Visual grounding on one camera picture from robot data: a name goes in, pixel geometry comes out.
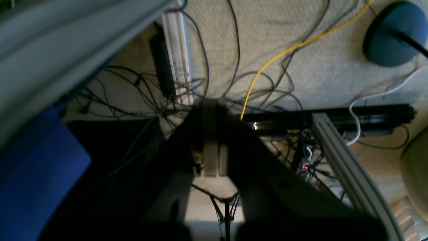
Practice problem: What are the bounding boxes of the black aluminium frame base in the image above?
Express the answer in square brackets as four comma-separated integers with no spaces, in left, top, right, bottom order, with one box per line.
[243,103,417,138]

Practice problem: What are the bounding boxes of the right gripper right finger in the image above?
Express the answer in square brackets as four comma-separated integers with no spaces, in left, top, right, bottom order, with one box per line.
[217,102,389,241]

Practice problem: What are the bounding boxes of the yellow cable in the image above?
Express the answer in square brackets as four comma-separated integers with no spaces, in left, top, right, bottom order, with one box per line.
[240,0,373,120]

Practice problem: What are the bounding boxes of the blue panel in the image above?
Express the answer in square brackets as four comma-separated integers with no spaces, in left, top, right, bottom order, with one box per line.
[0,107,91,241]

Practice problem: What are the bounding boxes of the dark round stand base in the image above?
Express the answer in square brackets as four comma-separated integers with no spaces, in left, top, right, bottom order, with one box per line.
[362,1,428,67]

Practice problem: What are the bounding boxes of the aluminium frame rail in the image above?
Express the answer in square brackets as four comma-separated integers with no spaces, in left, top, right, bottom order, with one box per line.
[311,113,405,241]

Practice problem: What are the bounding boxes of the white cable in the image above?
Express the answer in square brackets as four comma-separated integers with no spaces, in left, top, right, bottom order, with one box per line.
[346,65,428,146]

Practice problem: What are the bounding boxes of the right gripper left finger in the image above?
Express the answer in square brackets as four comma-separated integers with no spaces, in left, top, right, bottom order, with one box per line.
[40,99,218,241]

